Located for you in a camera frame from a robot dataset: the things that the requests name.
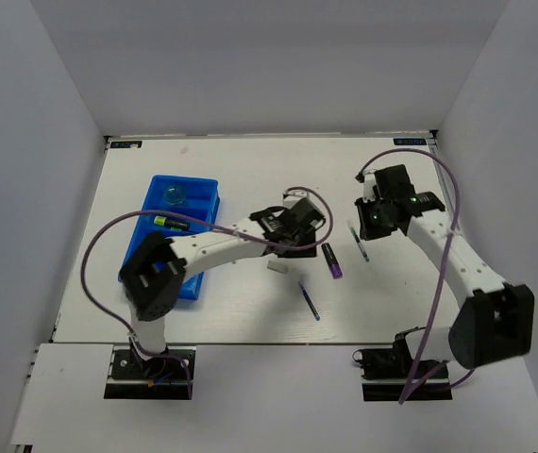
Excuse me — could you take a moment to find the yellow cap black highlighter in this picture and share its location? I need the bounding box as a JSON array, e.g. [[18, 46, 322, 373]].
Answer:
[[153, 216, 190, 231]]

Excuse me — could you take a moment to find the blue ink pen refill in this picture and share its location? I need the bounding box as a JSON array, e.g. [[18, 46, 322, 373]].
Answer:
[[297, 281, 321, 321]]

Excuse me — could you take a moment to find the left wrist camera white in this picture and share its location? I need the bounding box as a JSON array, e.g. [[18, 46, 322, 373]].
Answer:
[[282, 190, 309, 210]]

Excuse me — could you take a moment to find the right table corner label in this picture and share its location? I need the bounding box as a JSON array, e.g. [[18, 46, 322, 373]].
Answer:
[[393, 137, 427, 147]]

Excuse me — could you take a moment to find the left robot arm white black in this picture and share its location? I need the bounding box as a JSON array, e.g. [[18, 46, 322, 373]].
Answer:
[[119, 197, 329, 377]]

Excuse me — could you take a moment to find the purple cap black highlighter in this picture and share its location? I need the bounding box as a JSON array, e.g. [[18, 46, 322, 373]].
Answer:
[[321, 243, 343, 279]]

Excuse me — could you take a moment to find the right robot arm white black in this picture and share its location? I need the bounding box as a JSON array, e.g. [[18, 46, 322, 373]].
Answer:
[[355, 165, 534, 377]]

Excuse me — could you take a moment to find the grey white eraser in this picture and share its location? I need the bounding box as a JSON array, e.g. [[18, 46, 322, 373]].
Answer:
[[267, 260, 289, 275]]

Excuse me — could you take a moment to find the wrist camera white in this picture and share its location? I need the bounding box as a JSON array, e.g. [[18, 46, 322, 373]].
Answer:
[[355, 170, 378, 202], [282, 190, 309, 210]]

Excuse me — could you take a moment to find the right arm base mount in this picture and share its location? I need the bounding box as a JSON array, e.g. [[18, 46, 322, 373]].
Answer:
[[352, 348, 453, 403]]

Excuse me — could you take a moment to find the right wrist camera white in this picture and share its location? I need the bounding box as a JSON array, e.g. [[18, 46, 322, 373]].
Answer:
[[355, 170, 378, 202]]

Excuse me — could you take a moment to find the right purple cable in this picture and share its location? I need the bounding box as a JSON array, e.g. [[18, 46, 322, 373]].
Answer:
[[356, 148, 478, 406]]

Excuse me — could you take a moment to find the table corner label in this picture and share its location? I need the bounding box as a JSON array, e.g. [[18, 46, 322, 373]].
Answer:
[[393, 137, 427, 147], [109, 141, 143, 149]]

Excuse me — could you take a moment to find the green ink pen refill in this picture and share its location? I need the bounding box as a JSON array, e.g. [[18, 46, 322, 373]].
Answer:
[[345, 219, 370, 262]]

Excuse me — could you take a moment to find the left table corner label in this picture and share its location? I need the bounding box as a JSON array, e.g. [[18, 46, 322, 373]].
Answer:
[[109, 141, 143, 149]]

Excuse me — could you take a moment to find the blue transparent tape roll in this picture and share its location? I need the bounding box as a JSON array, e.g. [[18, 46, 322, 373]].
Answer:
[[163, 184, 187, 206]]

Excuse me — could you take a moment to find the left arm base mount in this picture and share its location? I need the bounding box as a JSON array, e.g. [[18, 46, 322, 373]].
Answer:
[[104, 348, 196, 401]]

